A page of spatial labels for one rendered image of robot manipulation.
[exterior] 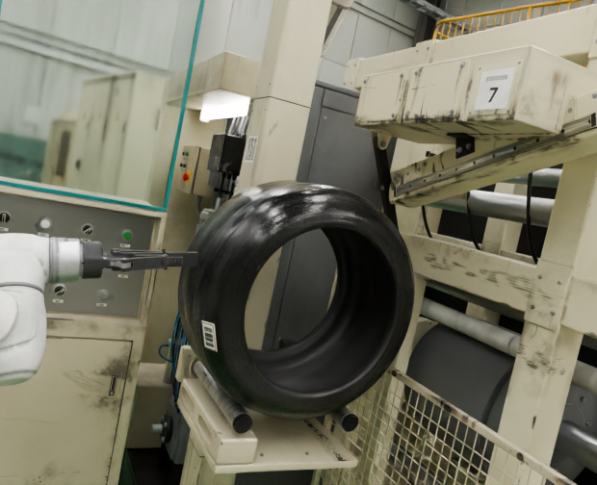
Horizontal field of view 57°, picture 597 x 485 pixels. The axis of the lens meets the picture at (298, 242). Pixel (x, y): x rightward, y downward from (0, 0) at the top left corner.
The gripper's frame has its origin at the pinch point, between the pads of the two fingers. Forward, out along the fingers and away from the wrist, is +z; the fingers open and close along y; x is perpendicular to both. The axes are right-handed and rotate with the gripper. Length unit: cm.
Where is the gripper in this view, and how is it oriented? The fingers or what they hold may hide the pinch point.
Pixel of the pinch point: (181, 259)
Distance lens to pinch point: 122.6
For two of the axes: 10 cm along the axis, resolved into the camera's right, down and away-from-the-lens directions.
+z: 9.0, 0.0, 4.3
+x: -0.7, 9.9, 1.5
